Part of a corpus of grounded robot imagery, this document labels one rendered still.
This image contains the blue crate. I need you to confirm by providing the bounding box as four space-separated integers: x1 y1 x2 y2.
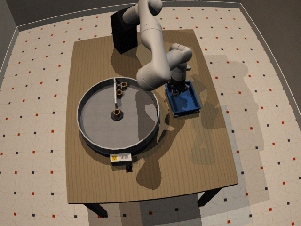
165 81 201 118

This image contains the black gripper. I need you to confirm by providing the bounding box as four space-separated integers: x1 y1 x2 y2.
167 77 190 95

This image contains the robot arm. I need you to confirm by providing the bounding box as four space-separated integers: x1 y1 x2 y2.
123 0 192 91

